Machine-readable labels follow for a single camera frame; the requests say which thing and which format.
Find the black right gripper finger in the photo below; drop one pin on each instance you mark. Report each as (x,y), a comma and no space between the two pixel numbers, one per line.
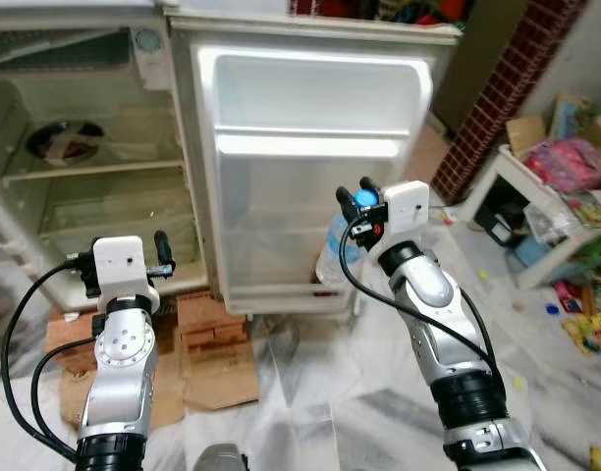
(347,201)
(370,186)

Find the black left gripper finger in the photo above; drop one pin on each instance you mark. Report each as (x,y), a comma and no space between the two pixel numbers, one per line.
(165,250)

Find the clear water bottle blue cap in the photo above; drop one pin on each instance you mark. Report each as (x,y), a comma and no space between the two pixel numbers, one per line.
(332,260)

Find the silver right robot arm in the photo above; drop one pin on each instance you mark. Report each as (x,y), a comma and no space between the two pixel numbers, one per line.
(428,294)

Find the clear fridge shelf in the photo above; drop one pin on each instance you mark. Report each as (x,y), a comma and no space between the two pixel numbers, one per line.
(94,169)

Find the white mini fridge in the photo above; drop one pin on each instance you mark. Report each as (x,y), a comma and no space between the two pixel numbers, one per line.
(104,98)

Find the white fridge thermostat dial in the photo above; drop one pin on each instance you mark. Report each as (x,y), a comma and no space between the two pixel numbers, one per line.
(148,41)

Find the red brick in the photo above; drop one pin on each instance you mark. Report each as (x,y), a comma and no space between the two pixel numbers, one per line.
(214,319)

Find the white toy rack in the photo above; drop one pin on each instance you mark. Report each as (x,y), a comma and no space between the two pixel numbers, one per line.
(485,184)

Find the black boxy device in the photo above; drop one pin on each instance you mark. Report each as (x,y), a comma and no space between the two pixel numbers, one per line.
(497,221)

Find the dark round plate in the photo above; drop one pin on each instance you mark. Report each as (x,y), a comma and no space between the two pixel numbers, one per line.
(65,142)

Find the red brick pillar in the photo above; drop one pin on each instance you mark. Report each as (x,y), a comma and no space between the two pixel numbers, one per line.
(497,98)

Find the colourful toy package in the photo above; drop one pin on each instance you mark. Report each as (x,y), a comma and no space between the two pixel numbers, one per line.
(590,329)

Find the brown cardboard box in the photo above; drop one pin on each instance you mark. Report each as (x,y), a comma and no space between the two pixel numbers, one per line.
(524,132)

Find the brown wooden door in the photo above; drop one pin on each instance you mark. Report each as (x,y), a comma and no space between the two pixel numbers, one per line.
(477,59)

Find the light blue plastic box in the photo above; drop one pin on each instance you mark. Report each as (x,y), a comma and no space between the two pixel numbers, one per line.
(536,257)

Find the small blue bottle cap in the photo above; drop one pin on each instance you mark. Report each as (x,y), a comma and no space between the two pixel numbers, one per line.
(552,309)

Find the pink bag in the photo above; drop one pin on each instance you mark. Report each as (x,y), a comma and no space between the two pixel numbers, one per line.
(566,165)

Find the grey robot leg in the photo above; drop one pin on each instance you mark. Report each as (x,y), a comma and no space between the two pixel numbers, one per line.
(217,459)

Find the clear freezer compartment flap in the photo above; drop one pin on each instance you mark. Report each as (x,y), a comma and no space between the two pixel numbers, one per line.
(55,49)

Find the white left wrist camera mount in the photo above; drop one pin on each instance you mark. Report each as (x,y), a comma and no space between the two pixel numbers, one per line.
(124,265)

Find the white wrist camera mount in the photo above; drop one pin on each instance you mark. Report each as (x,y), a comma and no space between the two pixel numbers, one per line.
(124,265)
(407,211)

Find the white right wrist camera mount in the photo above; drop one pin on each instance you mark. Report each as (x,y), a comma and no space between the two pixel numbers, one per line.
(407,211)

